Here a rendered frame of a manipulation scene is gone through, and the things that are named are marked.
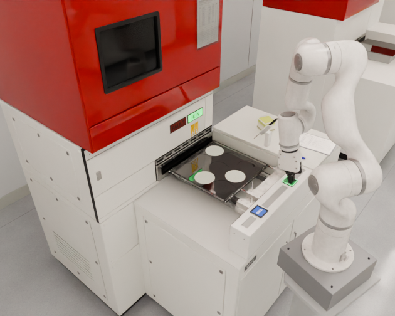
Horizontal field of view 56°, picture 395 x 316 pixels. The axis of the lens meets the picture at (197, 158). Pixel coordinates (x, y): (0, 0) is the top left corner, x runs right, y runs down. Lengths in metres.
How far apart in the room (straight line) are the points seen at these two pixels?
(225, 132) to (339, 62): 0.98
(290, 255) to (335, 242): 0.19
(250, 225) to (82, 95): 0.81
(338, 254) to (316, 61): 0.70
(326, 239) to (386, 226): 1.79
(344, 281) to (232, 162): 0.82
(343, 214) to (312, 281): 0.30
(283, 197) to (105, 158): 0.78
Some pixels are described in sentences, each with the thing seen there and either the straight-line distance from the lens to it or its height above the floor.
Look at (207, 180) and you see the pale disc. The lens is 1.82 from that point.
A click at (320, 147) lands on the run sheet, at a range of 2.03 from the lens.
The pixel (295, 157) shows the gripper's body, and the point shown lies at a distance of 1.65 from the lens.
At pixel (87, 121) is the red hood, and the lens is 1.41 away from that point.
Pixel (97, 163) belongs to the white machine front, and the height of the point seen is 1.14.
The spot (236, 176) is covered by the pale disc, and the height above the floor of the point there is 0.90.
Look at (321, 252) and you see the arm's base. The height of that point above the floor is 0.97.
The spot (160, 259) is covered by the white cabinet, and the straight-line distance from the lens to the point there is 1.97.
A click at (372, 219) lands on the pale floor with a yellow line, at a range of 3.19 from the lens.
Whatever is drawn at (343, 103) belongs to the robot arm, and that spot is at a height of 1.52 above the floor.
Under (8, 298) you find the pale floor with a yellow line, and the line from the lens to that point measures 2.72.
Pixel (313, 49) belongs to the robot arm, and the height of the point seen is 1.66.
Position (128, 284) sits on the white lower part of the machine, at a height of 0.28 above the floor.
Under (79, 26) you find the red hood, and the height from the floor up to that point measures 1.70.
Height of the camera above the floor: 2.04
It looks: 35 degrees down
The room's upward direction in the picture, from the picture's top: straight up
